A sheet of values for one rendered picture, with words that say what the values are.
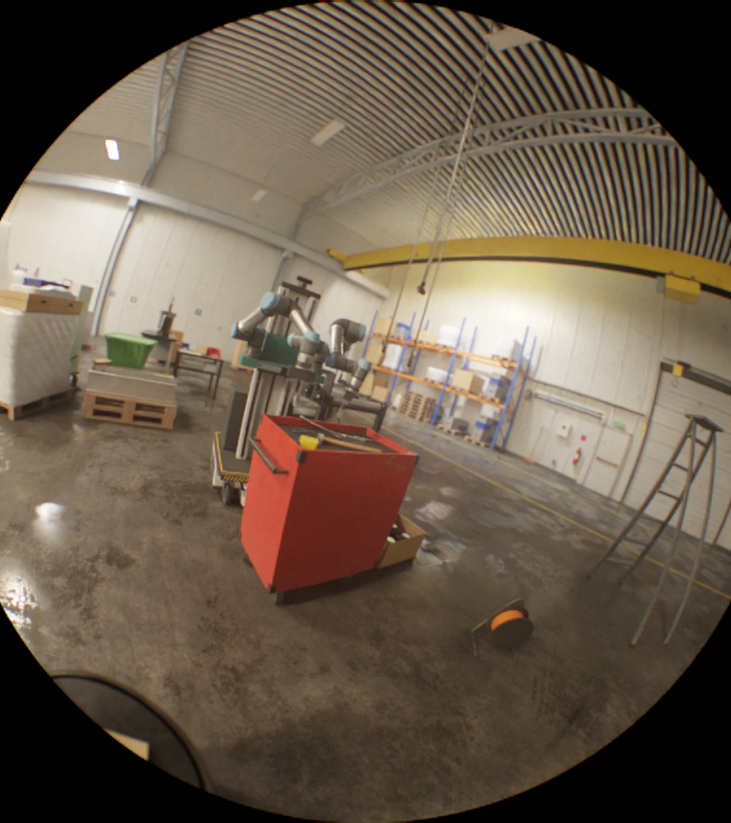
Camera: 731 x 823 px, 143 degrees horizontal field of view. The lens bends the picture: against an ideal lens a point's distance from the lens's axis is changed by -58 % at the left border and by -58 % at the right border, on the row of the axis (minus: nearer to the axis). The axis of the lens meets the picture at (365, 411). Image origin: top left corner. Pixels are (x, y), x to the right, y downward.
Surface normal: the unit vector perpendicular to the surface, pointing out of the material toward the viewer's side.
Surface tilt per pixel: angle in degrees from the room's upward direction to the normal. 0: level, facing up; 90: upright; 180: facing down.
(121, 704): 0
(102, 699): 0
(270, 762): 0
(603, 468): 90
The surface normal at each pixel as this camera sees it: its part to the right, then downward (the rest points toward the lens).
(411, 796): 0.29, -0.95
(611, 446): -0.74, -0.13
